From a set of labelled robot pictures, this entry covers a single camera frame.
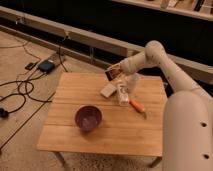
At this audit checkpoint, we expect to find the blue power adapter box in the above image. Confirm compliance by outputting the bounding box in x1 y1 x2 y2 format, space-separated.
38 60 55 73

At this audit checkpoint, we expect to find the black plug on floor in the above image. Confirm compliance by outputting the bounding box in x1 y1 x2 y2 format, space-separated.
0 108 9 119

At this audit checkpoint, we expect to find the white bottle lying down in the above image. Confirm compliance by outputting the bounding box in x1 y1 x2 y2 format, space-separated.
116 80 129 106

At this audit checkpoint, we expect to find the small black device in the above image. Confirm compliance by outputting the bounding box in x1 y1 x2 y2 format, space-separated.
25 62 38 71

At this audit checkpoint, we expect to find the black floor cable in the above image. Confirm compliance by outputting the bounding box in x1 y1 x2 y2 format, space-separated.
0 33 71 151

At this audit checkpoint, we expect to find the orange carrot toy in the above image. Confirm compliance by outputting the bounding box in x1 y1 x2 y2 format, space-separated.
129 99 147 118

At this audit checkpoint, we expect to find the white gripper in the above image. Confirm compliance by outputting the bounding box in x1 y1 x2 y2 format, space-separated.
105 63 122 81

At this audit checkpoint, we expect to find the purple ceramic bowl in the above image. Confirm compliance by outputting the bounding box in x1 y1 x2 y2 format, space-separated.
75 106 102 132

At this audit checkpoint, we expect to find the translucent plastic cup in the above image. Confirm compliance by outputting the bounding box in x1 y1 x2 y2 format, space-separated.
125 73 140 93

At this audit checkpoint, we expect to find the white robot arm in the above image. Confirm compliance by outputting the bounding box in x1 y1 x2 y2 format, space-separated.
106 40 213 171

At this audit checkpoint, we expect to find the wooden table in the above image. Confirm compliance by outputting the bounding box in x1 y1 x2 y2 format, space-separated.
37 73 167 166

